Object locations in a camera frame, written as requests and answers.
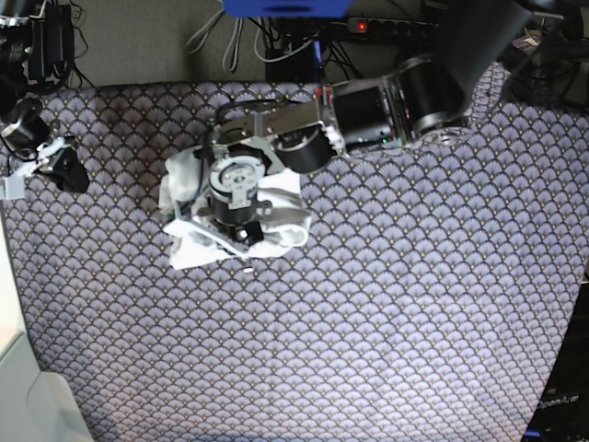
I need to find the white T-shirt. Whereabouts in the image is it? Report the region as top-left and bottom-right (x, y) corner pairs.
(158, 145), (312, 270)

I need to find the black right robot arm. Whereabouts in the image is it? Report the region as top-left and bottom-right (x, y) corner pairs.
(1, 1), (89, 201)

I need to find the black power strip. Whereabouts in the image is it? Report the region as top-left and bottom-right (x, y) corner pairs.
(346, 17), (438, 37)

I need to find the grey looped cable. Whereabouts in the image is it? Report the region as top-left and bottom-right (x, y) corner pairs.
(185, 13), (245, 73)

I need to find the grey plastic bin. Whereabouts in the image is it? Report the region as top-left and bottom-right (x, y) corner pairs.
(1, 327), (93, 441)

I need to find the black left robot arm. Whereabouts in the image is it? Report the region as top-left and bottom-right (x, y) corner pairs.
(197, 1), (533, 254)

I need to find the black box under table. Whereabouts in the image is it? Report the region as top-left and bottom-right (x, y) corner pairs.
(265, 47), (318, 84)

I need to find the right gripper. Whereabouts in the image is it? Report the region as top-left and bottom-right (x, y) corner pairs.
(1, 99), (89, 193)

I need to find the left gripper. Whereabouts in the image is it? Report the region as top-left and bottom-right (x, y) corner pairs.
(202, 154), (273, 247)

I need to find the blue box overhead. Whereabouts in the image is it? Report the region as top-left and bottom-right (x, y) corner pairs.
(223, 0), (351, 17)

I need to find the patterned purple table cloth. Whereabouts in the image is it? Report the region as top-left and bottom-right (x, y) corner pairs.
(4, 69), (588, 441)

